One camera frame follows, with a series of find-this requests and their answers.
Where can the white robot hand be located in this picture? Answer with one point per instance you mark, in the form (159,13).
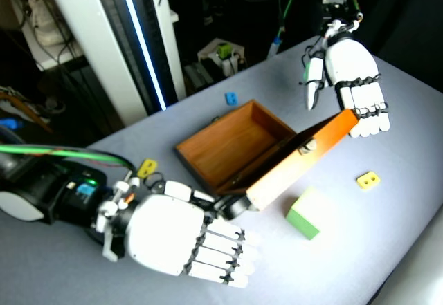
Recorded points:
(162,232)
(349,63)

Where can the wooden box lid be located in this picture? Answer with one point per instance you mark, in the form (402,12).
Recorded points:
(294,161)

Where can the wooden box base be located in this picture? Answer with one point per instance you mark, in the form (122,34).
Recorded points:
(225,146)

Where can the yellow block with two holes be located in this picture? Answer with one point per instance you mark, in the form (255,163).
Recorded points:
(147,168)
(368,180)

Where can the blue block with two holes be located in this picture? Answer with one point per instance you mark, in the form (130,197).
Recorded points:
(231,98)

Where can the green rectangular block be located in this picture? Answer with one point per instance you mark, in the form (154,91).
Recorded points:
(301,223)

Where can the grey table cloth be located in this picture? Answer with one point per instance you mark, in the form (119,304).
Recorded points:
(346,256)

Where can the white column with blue light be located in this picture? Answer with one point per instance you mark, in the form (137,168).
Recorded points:
(104,42)

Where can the white plastic container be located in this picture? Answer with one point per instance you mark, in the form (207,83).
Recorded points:
(48,21)

